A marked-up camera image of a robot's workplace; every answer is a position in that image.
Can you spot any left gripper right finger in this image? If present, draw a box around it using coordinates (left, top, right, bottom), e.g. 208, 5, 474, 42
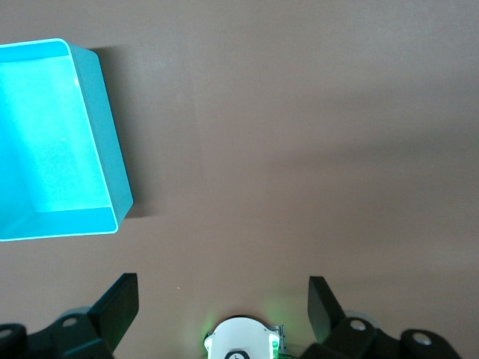
299, 275, 460, 359

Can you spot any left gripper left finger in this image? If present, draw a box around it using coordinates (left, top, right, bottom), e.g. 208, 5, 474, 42
0, 272, 140, 359

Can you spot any brown table cover mat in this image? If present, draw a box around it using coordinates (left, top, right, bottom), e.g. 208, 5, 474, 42
0, 0, 479, 359

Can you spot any teal plastic storage bin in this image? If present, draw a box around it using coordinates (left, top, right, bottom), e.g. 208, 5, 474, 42
0, 37, 135, 242

